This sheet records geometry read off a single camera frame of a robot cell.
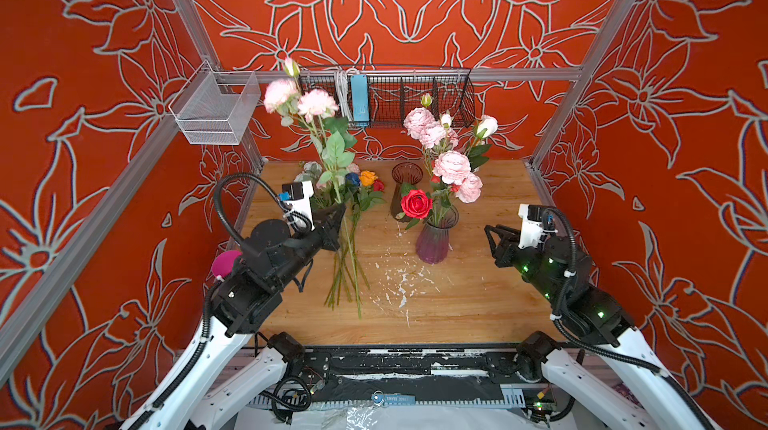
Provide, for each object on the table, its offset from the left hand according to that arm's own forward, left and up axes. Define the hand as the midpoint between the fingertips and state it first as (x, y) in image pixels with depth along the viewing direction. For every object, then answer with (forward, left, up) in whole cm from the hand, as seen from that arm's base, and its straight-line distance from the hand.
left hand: (345, 203), depth 60 cm
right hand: (+2, -31, -9) cm, 33 cm away
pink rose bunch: (+32, +13, -33) cm, 48 cm away
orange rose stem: (+28, -1, -33) cm, 44 cm away
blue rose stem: (+36, +5, -31) cm, 48 cm away
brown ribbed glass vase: (+28, -13, -19) cm, 36 cm away
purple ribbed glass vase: (+9, -22, -29) cm, 37 cm away
